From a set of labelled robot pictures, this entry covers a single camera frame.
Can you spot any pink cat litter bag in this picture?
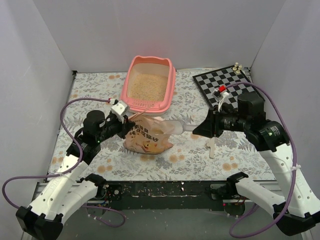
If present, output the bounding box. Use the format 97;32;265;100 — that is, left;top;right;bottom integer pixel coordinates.
123;113;173;155

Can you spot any clear plastic scoop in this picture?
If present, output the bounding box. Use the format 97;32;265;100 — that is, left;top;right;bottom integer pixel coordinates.
151;120;198;135

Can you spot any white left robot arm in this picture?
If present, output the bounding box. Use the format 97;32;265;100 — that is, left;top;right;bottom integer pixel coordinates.
15;110;135;240

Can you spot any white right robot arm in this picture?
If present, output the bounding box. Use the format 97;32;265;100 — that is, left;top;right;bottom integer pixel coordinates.
193;92;320;236

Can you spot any pink cat litter box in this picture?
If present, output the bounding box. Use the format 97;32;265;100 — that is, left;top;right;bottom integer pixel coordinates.
120;55;176;116

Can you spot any black grey chessboard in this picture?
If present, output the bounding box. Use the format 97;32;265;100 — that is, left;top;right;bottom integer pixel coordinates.
192;66;263;109

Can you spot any floral table mat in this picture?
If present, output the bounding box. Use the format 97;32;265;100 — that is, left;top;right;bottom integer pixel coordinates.
48;72;274;181

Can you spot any white plastic bracket piece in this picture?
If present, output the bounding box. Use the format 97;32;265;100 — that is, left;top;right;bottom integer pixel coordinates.
205;137;216;159

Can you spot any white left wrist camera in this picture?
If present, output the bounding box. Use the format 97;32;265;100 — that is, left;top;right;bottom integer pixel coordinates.
109;98;130;124

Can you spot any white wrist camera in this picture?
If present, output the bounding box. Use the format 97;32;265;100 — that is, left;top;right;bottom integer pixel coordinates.
212;85;230;112
109;98;130;124

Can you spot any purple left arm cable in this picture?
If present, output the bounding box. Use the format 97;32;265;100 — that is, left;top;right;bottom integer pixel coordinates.
1;97;127;228

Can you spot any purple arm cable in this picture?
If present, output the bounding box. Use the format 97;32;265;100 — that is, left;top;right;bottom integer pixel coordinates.
1;97;127;228
226;82;300;238

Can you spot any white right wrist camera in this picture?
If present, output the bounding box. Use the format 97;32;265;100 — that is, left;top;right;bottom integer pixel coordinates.
212;85;230;112

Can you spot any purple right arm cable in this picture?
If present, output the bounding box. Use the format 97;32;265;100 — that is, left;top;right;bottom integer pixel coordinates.
226;82;300;238

